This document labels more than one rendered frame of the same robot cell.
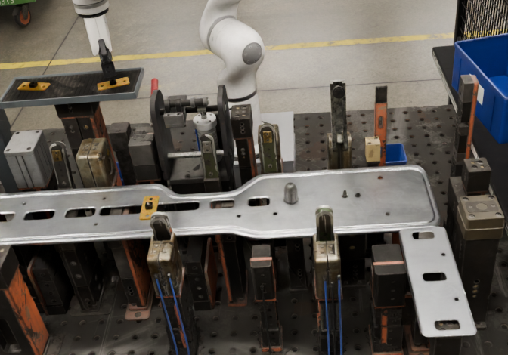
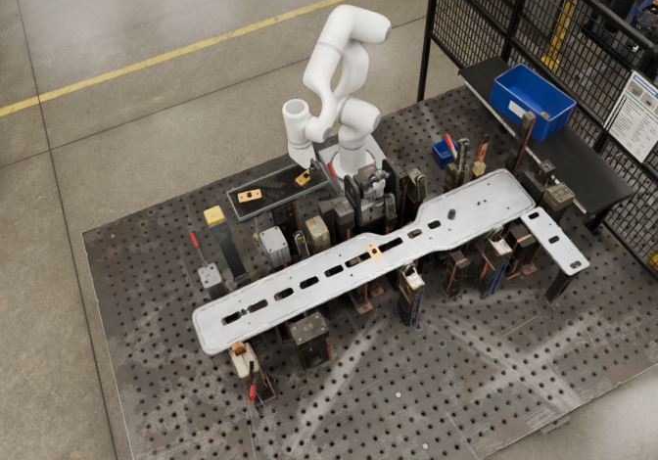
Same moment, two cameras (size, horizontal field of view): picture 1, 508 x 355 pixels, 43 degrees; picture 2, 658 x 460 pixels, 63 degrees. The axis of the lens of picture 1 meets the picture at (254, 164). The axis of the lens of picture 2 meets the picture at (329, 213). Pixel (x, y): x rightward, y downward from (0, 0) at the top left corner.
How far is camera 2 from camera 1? 1.22 m
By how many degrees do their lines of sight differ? 27
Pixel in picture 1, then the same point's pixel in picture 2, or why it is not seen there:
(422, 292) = (553, 251)
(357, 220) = (495, 217)
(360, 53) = (305, 23)
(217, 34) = (349, 114)
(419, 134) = (445, 120)
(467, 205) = (554, 194)
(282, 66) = (251, 51)
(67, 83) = (271, 185)
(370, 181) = (485, 188)
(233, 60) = (367, 129)
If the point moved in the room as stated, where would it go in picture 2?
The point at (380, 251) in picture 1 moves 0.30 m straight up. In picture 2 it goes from (516, 232) to (537, 187)
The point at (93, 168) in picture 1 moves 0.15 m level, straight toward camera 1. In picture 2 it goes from (324, 239) to (354, 261)
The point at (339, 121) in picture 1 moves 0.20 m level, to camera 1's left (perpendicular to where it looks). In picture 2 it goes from (462, 160) to (421, 183)
